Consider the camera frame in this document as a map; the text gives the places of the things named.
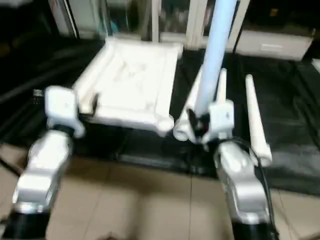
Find white plastic table top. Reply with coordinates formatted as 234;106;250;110
72;37;184;137

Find white plastic table leg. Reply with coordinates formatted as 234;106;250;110
184;69;204;117
215;68;229;107
244;74;274;167
172;0;239;142

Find black table mat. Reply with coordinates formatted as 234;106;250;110
0;37;320;196

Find white drawer unit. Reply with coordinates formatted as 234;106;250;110
234;29;317;62

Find white glass door cabinet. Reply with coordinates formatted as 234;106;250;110
62;0;248;52

